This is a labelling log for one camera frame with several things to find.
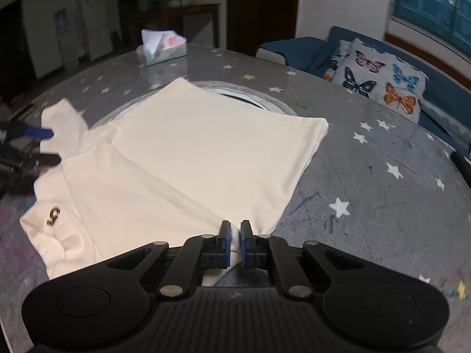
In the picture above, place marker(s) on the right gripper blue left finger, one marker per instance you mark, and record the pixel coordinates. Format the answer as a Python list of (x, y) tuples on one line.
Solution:
[(197, 255)]

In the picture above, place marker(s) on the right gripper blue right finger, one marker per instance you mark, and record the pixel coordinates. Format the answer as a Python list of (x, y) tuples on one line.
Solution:
[(273, 255)]

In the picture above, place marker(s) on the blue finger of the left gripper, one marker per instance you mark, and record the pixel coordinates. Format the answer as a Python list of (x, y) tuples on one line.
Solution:
[(10, 131), (14, 160)]

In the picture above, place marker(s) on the cream hoodie sweatshirt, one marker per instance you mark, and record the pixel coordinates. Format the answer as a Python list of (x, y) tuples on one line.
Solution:
[(173, 167)]

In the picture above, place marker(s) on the white refrigerator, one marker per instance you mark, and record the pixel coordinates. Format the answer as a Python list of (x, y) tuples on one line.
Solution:
[(96, 28)]

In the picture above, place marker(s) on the grey star pattern table mat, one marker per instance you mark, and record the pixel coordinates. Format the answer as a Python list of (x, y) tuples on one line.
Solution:
[(379, 187)]

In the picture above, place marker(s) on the tissue box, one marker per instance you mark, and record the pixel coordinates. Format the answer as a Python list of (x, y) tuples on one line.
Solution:
[(160, 46)]

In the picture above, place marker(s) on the butterfly print pillow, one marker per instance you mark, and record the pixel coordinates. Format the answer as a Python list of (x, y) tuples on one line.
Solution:
[(384, 78)]

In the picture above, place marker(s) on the black remote control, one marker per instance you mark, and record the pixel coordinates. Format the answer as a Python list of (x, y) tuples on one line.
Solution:
[(462, 165)]

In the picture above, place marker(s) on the blue sofa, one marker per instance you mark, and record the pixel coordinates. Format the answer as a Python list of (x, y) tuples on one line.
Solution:
[(445, 106)]

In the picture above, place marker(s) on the dark wooden door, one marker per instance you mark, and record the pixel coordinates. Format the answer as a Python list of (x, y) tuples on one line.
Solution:
[(251, 23)]

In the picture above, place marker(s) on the window with green frame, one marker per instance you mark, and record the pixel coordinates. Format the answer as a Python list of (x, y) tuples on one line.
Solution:
[(448, 20)]

